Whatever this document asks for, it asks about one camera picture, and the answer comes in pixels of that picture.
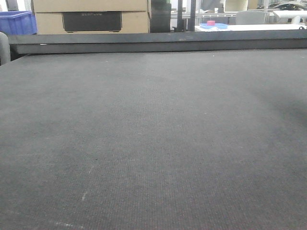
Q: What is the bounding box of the dark conveyor belt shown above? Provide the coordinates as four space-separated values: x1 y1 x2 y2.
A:
0 49 307 230

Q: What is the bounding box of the large brown cardboard box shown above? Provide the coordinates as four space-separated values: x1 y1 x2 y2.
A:
33 0 151 35

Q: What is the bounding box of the black mesh office chair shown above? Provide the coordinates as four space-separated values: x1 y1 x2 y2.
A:
150 0 171 33

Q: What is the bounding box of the blue tray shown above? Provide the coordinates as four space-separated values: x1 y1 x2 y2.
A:
200 23 228 30

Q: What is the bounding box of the white table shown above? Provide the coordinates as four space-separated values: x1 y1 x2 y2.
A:
195 24 307 32

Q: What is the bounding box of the pink cup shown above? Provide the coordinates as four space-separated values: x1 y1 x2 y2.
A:
207 20 215 26

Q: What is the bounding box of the grey chair back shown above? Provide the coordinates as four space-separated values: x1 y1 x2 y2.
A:
235 11 265 25

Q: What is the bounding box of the blue plastic crate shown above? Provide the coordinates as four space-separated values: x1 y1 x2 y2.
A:
0 11 37 35

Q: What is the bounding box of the dark conveyor side rail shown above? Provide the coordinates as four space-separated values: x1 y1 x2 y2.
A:
8 29 307 54

